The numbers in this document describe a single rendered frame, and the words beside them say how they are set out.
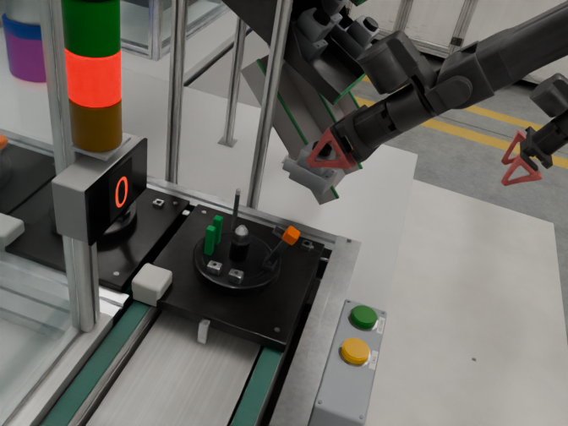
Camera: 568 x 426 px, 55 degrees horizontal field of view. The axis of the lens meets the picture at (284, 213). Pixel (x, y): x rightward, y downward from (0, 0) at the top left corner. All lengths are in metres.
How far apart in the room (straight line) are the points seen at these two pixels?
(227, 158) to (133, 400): 0.72
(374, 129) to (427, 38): 4.08
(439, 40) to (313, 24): 3.94
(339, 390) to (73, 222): 0.41
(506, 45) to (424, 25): 4.10
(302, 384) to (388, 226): 0.56
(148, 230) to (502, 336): 0.66
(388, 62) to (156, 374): 0.53
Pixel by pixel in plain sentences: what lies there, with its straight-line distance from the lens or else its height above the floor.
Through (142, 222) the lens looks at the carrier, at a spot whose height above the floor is 0.97.
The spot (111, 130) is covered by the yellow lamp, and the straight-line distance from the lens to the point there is 0.58.
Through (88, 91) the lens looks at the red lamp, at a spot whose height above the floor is 1.33.
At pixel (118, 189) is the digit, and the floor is 1.21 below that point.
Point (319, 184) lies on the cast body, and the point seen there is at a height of 1.10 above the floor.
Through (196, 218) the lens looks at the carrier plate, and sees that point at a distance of 0.97.
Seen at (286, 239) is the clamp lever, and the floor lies 1.06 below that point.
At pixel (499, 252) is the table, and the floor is 0.86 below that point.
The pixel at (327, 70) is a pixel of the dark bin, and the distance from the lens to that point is 0.99.
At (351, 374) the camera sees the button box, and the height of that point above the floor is 0.96.
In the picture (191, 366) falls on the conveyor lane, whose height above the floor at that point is 0.92.
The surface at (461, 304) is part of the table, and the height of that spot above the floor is 0.86.
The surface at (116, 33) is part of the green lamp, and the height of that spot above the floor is 1.38.
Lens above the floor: 1.58
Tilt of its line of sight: 37 degrees down
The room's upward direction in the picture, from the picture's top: 12 degrees clockwise
